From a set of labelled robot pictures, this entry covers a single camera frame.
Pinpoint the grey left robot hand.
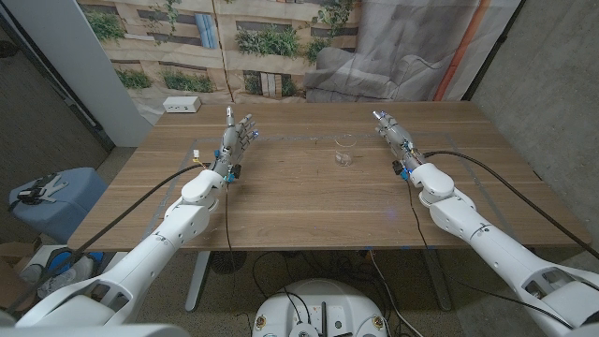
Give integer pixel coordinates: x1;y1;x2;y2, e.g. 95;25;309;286
208;106;259;183

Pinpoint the cardboard box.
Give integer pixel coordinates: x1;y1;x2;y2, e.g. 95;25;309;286
0;238;42;275

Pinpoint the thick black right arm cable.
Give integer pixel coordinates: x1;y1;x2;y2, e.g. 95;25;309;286
423;150;599;261

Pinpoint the blue upholstered stool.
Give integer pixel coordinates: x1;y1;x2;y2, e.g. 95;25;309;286
7;167;109;244

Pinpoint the grey table leg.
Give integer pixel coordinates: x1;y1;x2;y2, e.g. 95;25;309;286
420;247;453;313

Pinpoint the printed fabric backdrop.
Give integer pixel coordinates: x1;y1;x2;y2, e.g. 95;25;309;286
77;0;523;126

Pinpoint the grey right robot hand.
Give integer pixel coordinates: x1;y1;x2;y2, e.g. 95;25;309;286
373;110;425;177

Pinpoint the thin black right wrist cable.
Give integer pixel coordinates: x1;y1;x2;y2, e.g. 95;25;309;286
404;180;575;331

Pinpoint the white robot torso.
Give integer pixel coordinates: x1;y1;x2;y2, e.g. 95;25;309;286
0;322;191;337

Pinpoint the white column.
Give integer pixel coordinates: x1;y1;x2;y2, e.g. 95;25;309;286
2;0;153;148

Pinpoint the grey sneaker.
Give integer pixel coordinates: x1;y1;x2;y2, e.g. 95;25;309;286
36;256;97;300

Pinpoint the white power strip box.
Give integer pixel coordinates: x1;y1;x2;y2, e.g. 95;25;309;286
162;95;202;114

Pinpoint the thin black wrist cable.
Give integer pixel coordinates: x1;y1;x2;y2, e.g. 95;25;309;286
223;182;238;263
404;180;575;331

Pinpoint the white floor cable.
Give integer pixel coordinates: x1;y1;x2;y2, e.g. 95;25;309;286
369;250;425;337

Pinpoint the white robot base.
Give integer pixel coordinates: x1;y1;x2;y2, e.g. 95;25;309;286
251;278;388;337

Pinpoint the round black floor fan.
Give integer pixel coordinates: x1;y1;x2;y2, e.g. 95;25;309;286
209;251;248;275

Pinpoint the thin black left wrist cable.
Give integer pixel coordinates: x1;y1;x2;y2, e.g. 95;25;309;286
223;182;238;263

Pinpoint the white table leg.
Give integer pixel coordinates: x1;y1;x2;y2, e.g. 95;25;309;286
184;251;212;314

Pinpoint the black and white tool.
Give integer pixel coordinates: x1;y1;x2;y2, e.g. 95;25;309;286
16;173;69;206

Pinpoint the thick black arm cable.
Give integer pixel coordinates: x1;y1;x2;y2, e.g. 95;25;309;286
423;150;599;261
7;162;212;315

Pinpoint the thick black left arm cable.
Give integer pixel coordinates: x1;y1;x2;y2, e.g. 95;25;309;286
7;162;212;315

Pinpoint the clear glass beaker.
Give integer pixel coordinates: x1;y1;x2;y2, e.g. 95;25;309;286
334;134;358;168

